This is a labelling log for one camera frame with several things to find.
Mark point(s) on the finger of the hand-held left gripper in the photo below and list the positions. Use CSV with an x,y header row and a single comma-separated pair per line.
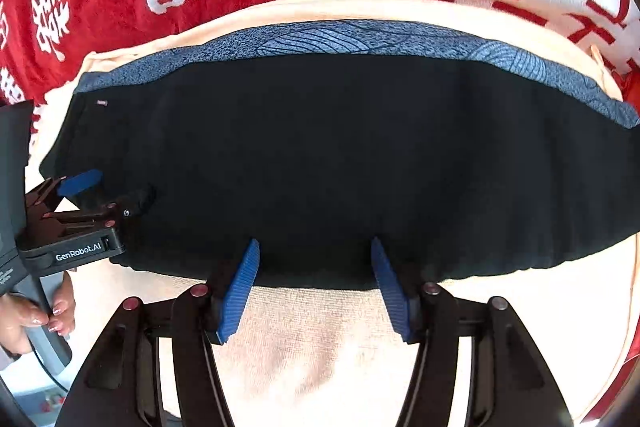
x,y
135,202
80,182

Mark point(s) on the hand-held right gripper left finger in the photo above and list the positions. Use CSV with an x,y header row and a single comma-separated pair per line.
x,y
239,294

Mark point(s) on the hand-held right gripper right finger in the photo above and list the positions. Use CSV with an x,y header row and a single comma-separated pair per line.
x,y
392,294

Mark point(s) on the black pants with blue waistband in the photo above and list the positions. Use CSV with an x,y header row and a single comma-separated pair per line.
x,y
320,147

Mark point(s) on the person's left hand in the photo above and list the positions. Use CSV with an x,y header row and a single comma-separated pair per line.
x,y
15,322

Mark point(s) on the cream towel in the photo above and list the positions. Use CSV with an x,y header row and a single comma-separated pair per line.
x,y
310,357

